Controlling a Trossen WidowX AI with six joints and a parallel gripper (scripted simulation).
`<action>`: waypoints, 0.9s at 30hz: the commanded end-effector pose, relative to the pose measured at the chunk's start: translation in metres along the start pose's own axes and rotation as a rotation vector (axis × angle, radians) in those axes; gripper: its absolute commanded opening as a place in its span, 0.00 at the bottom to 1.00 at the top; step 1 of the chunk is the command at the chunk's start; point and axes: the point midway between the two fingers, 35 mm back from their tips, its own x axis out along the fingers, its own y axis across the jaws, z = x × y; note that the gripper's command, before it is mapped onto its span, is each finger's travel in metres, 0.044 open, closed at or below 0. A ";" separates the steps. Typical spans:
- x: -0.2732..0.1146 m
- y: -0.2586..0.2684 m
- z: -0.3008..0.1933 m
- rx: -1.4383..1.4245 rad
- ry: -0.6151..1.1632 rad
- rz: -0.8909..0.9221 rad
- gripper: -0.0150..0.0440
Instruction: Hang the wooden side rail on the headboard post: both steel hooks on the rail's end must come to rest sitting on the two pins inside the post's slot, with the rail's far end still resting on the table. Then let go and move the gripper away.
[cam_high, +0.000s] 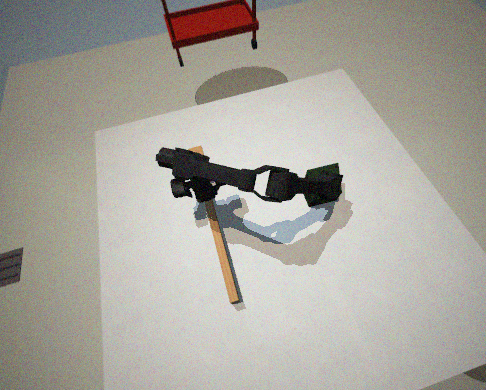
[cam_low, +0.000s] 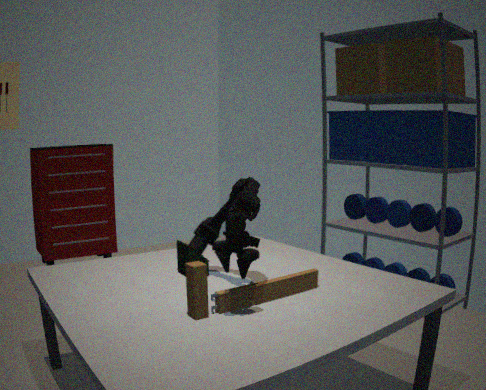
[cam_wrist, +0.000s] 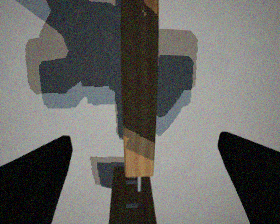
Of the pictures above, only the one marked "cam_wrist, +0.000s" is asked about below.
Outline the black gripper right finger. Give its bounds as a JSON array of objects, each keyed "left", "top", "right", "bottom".
[{"left": 217, "top": 132, "right": 280, "bottom": 224}]

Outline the wooden post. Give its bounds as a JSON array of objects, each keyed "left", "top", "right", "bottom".
[{"left": 109, "top": 167, "right": 156, "bottom": 224}]

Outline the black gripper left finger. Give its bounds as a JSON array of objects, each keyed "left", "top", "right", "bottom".
[{"left": 0, "top": 136, "right": 72, "bottom": 224}]

